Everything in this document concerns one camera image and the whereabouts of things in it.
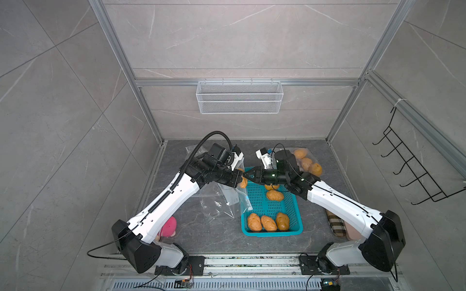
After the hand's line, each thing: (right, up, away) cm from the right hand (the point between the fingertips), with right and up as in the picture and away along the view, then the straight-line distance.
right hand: (245, 176), depth 73 cm
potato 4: (-1, -3, -1) cm, 3 cm away
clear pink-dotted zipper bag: (+40, +8, +34) cm, 53 cm away
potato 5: (+14, -8, +19) cm, 25 cm away
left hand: (-1, 0, -2) cm, 2 cm away
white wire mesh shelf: (-2, +41, +28) cm, 50 cm away
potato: (+35, +9, +34) cm, 50 cm away
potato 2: (+37, +3, +30) cm, 48 cm away
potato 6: (+15, -12, +16) cm, 25 cm away
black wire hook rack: (+63, -3, -12) cm, 64 cm away
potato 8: (+17, -22, +8) cm, 29 cm away
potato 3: (+40, +1, +23) cm, 46 cm away
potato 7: (+11, -22, +7) cm, 26 cm away
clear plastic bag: (-12, -14, +13) cm, 22 cm away
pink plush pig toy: (-34, -23, +6) cm, 42 cm away
